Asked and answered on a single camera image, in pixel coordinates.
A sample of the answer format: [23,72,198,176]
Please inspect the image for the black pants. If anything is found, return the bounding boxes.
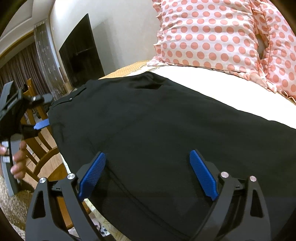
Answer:
[47,71,296,241]

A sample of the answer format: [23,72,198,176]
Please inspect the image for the person left hand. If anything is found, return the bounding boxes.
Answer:
[10,141,27,179]

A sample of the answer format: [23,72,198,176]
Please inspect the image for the brown curtain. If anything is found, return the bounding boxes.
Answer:
[1,20,67,100]

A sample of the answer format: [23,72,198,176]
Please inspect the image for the wooden chair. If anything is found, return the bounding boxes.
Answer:
[21,78,67,187]

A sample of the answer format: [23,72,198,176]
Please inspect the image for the rear polka dot pillow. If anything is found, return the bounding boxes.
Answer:
[250,1,295,102]

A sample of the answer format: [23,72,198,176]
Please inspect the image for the polka dot pillow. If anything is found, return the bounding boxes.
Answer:
[250,1,295,102]
[148,0,265,80]

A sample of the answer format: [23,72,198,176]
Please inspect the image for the front polka dot pillow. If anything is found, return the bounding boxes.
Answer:
[148,0,265,80]

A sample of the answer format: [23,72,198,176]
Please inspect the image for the black wall television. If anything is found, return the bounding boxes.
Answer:
[59,14,105,88]

